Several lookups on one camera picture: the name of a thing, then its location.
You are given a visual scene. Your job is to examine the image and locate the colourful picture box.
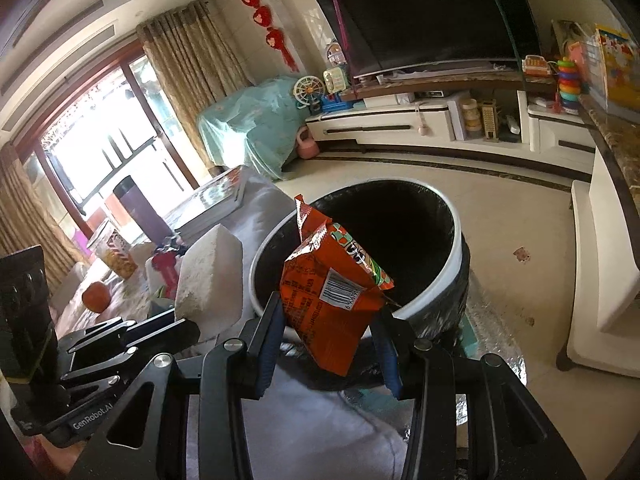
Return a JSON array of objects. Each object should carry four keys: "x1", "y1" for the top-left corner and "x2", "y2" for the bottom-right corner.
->
[{"x1": 592, "y1": 22, "x2": 640, "y2": 113}]

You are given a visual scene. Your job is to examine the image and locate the toy cash register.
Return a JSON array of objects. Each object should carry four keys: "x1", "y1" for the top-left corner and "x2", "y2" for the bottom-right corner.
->
[{"x1": 522, "y1": 54, "x2": 553, "y2": 81}]

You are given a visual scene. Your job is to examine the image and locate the toy ferris wheel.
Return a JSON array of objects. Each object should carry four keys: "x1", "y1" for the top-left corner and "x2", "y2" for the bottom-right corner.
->
[{"x1": 293, "y1": 76, "x2": 326, "y2": 111}]

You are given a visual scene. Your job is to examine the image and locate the blue crumpled wrapper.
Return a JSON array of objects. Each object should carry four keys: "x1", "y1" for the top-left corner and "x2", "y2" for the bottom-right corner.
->
[{"x1": 154, "y1": 235, "x2": 188, "y2": 256}]

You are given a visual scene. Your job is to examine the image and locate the colourful stacking ring toy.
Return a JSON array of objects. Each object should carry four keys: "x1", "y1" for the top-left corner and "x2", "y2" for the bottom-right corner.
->
[{"x1": 556, "y1": 56, "x2": 583, "y2": 111}]

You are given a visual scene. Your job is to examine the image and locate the white television stand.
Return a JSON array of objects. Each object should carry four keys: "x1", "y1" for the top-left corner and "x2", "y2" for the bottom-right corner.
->
[{"x1": 305, "y1": 72, "x2": 598, "y2": 186}]

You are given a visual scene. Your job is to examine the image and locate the white marble-topped cabinet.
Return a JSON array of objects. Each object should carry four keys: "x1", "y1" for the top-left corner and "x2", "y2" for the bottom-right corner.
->
[{"x1": 555, "y1": 105, "x2": 640, "y2": 371}]

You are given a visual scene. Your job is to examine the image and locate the green toy box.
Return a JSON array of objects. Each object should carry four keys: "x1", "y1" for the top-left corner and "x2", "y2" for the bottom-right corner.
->
[{"x1": 322, "y1": 67, "x2": 349, "y2": 95}]

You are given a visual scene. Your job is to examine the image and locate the black flat television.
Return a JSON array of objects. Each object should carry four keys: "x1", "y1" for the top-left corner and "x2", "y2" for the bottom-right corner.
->
[{"x1": 313, "y1": 0, "x2": 543, "y2": 80}]

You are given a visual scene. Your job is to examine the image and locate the patterned snack box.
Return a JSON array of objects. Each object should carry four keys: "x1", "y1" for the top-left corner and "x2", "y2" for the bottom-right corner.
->
[{"x1": 86, "y1": 220, "x2": 138, "y2": 280}]

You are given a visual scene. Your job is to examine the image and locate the teal cloth furniture cover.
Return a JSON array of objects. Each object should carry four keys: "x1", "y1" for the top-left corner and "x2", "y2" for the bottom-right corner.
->
[{"x1": 196, "y1": 76, "x2": 313, "y2": 182}]

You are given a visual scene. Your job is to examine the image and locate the blue toy vehicle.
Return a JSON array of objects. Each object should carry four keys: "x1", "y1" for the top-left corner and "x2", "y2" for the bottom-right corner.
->
[{"x1": 320, "y1": 92, "x2": 353, "y2": 113}]

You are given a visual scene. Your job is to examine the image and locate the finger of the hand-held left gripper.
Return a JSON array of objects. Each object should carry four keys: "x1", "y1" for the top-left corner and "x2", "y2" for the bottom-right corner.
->
[
  {"x1": 57, "y1": 306, "x2": 201, "y2": 357},
  {"x1": 59, "y1": 345, "x2": 153, "y2": 397}
]

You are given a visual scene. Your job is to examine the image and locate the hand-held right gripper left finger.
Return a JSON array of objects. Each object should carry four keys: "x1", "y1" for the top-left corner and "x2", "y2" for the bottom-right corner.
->
[{"x1": 65, "y1": 290, "x2": 287, "y2": 480}]

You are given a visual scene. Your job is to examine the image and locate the orange fruit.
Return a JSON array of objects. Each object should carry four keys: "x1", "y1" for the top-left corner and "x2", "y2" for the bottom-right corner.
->
[{"x1": 81, "y1": 281, "x2": 112, "y2": 312}]

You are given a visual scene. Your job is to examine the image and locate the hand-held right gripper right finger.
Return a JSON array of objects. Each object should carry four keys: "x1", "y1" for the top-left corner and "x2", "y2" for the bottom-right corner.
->
[{"x1": 369, "y1": 305, "x2": 567, "y2": 480}]

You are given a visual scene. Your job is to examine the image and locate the red hanging wall decoration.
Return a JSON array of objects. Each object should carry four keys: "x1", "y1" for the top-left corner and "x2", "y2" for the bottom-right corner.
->
[{"x1": 232, "y1": 0, "x2": 300, "y2": 73}]

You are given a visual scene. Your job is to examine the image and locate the stacked round containers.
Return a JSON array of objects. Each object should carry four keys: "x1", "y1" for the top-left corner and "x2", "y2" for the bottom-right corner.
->
[{"x1": 461, "y1": 99, "x2": 481, "y2": 138}]

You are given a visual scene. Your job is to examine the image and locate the sliding glass door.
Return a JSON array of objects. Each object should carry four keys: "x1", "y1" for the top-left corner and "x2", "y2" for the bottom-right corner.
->
[{"x1": 15, "y1": 42, "x2": 198, "y2": 241}]

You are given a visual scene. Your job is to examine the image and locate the orange snack packet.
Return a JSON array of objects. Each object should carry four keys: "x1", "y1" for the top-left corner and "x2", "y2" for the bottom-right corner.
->
[{"x1": 280, "y1": 194, "x2": 396, "y2": 378}]

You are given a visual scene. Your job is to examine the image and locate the purple tumbler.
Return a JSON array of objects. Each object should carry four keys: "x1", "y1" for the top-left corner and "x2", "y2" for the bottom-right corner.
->
[{"x1": 112, "y1": 175, "x2": 173, "y2": 243}]

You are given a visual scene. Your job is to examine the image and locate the red and white packet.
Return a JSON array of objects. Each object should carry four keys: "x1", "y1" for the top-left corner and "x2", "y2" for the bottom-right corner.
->
[{"x1": 145, "y1": 252, "x2": 183, "y2": 301}]

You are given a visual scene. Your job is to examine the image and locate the pink plastic toy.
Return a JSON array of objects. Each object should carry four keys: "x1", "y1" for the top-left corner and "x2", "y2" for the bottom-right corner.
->
[{"x1": 567, "y1": 40, "x2": 596, "y2": 86}]

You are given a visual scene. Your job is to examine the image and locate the white foam block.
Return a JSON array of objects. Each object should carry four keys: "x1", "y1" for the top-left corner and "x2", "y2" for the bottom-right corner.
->
[{"x1": 174, "y1": 224, "x2": 244, "y2": 341}]

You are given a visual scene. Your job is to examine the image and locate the beige patterned curtain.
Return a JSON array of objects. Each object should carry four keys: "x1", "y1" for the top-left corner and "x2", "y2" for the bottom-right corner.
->
[
  {"x1": 0, "y1": 142, "x2": 91, "y2": 281},
  {"x1": 136, "y1": 0, "x2": 253, "y2": 186}
]

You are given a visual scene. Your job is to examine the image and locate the black white-rimmed trash bin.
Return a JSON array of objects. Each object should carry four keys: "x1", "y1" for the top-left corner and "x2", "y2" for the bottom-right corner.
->
[{"x1": 248, "y1": 177, "x2": 472, "y2": 391}]

